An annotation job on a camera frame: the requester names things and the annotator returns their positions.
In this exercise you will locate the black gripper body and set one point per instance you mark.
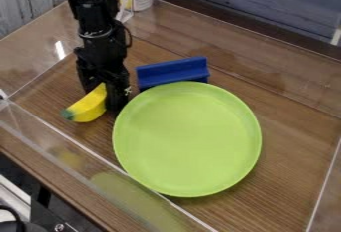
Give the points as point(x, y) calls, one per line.
point(105, 50)

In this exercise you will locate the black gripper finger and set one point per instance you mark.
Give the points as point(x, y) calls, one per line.
point(118, 93)
point(89, 75)

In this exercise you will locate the yellow toy banana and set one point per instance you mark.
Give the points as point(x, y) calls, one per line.
point(89, 107)

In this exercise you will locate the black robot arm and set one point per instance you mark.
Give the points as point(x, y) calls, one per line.
point(97, 17)

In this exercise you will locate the green round plate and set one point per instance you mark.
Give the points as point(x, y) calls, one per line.
point(188, 139)

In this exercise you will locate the blue foam block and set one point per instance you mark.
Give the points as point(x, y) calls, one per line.
point(189, 69)

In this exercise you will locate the clear acrylic enclosure wall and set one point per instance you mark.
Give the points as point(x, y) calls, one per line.
point(285, 74)

